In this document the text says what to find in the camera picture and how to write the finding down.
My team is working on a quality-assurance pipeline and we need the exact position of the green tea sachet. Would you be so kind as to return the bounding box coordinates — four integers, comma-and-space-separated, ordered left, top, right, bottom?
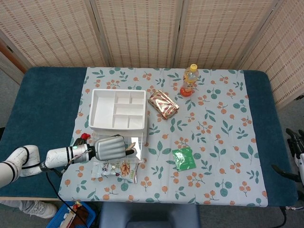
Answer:
171, 147, 197, 172

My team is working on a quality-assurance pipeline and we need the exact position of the blue chair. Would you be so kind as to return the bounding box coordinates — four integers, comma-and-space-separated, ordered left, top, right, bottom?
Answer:
98, 203, 200, 228

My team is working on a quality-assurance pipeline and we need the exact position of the orange iced tea bottle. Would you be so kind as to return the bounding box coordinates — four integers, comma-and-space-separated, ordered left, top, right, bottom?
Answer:
180, 63, 199, 98

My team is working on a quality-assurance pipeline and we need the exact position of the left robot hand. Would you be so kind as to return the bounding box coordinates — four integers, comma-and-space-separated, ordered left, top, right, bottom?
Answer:
91, 134, 138, 162

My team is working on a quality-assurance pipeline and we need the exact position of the teal table cover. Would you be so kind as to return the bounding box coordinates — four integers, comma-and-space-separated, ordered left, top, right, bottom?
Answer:
0, 66, 299, 208

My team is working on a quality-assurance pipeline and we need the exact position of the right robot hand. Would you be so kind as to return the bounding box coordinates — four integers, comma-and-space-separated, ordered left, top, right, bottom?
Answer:
272, 128, 304, 185

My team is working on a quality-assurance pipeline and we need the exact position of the black floor cable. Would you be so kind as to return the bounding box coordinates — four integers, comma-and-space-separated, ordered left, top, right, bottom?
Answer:
279, 206, 288, 228

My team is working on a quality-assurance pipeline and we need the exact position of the gold foil snack packet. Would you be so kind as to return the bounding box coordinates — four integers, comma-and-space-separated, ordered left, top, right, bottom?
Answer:
147, 90, 180, 120

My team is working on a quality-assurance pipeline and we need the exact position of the white sneaker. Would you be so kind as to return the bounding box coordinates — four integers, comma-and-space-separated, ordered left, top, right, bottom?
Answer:
22, 200, 59, 219

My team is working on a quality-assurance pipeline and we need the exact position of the brown wooden door frame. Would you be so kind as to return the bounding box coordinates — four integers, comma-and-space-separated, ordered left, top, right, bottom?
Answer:
0, 39, 28, 74

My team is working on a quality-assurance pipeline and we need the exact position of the woven bamboo folding screen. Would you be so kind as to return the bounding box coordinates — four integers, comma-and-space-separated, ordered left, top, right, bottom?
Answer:
0, 0, 304, 110

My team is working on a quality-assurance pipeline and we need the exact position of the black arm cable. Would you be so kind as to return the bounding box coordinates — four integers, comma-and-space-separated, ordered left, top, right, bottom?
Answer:
46, 167, 89, 228

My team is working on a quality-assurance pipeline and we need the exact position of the white plastic drawer organizer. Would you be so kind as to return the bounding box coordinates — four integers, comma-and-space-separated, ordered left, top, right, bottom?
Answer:
88, 88, 149, 143

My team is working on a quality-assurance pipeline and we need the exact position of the clear plastic storage box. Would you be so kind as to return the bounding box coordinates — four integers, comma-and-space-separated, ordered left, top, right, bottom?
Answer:
91, 132, 146, 164

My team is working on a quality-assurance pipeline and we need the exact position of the person beside table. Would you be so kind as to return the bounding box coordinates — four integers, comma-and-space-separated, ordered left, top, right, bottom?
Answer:
0, 199, 33, 211

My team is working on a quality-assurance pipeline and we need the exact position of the floral fruit print tablecloth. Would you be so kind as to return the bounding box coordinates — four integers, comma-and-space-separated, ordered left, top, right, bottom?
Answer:
57, 67, 269, 206

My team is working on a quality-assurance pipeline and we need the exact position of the blue plastic basket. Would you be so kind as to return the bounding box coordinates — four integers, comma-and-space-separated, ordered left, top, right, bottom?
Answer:
46, 201, 97, 228

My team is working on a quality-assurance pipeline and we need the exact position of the silver nut snack bag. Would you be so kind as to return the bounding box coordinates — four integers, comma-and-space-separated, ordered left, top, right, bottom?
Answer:
92, 161, 141, 184

